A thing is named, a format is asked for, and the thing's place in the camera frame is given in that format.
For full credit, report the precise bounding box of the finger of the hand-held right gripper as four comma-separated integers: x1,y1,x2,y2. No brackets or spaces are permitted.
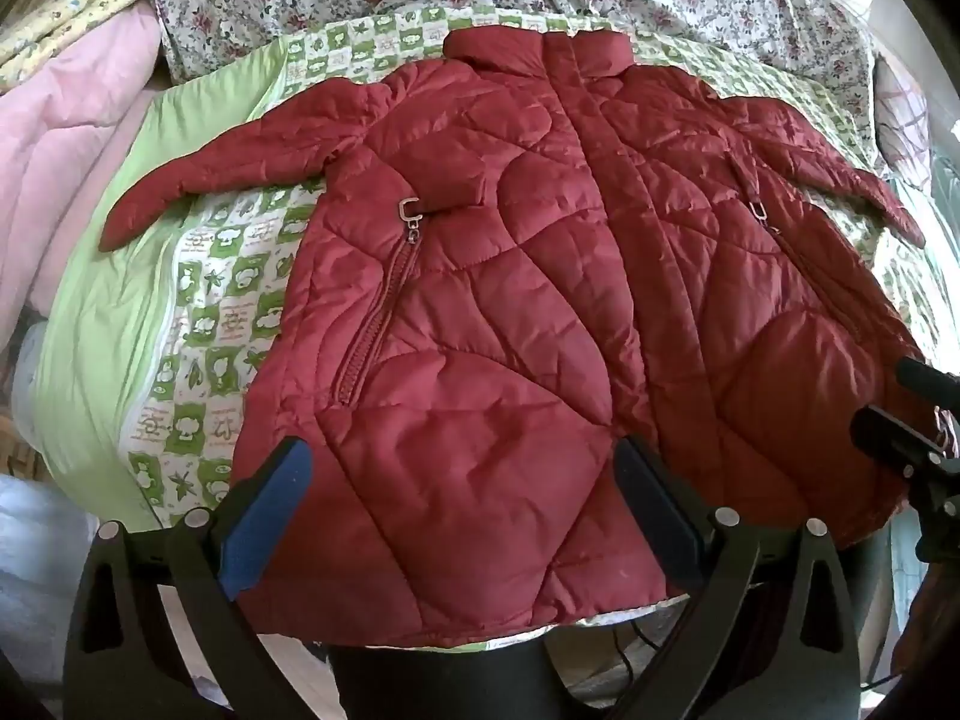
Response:
850,405,947,470
896,356,960,400

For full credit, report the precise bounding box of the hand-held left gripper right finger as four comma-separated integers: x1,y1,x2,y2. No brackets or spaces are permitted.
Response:
600,435,860,720

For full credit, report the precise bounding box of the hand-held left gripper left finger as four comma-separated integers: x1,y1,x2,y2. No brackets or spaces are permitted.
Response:
64,435,331,720

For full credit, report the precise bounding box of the red quilted jacket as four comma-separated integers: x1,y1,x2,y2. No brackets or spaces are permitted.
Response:
100,25,927,650

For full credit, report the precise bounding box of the green checkered blanket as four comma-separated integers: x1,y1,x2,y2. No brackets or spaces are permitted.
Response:
30,4,960,653

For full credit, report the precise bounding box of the patterned pillow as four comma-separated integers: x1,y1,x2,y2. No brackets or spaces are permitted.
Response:
874,52,935,181

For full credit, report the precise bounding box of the pink blanket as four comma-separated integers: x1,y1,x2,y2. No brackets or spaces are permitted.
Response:
0,11,173,361

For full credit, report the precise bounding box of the yellow floral cloth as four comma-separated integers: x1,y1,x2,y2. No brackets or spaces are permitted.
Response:
0,0,166,91

